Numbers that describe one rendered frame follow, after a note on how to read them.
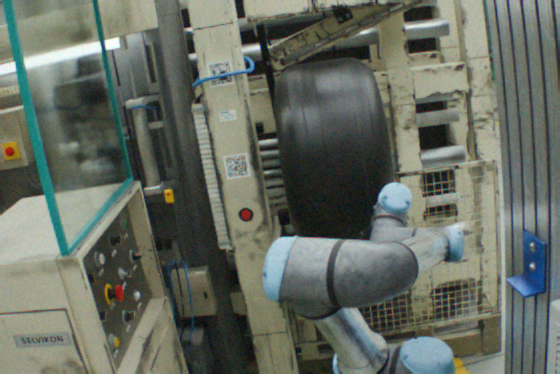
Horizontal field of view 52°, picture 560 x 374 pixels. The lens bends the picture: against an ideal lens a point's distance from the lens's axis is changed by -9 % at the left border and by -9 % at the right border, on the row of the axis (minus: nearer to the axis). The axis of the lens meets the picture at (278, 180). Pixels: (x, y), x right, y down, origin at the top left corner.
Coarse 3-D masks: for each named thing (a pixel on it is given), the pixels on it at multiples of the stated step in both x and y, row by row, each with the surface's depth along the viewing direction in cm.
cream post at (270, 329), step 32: (192, 0) 179; (224, 0) 178; (192, 32) 182; (224, 32) 181; (224, 96) 187; (224, 128) 190; (256, 160) 193; (224, 192) 196; (256, 192) 195; (256, 224) 198; (256, 256) 201; (256, 288) 205; (256, 320) 208; (288, 320) 218; (256, 352) 212; (288, 352) 212
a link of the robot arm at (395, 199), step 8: (392, 184) 142; (400, 184) 143; (384, 192) 141; (392, 192) 141; (400, 192) 141; (408, 192) 141; (384, 200) 141; (392, 200) 140; (400, 200) 140; (408, 200) 140; (376, 208) 145; (384, 208) 141; (392, 208) 140; (400, 208) 140; (408, 208) 142; (400, 216) 141
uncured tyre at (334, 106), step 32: (320, 64) 187; (352, 64) 183; (288, 96) 177; (320, 96) 174; (352, 96) 173; (288, 128) 173; (320, 128) 171; (352, 128) 170; (384, 128) 172; (288, 160) 173; (320, 160) 170; (352, 160) 169; (384, 160) 171; (288, 192) 176; (320, 192) 172; (352, 192) 172; (320, 224) 177; (352, 224) 178
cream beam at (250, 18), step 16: (256, 0) 203; (272, 0) 203; (288, 0) 203; (304, 0) 203; (320, 0) 202; (336, 0) 202; (352, 0) 202; (368, 0) 202; (384, 0) 202; (400, 0) 201; (256, 16) 205; (272, 16) 205; (288, 16) 205
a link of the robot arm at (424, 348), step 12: (408, 348) 129; (420, 348) 128; (432, 348) 128; (444, 348) 127; (396, 360) 129; (408, 360) 125; (420, 360) 124; (432, 360) 124; (444, 360) 124; (396, 372) 127; (408, 372) 126; (420, 372) 123; (432, 372) 123; (444, 372) 123
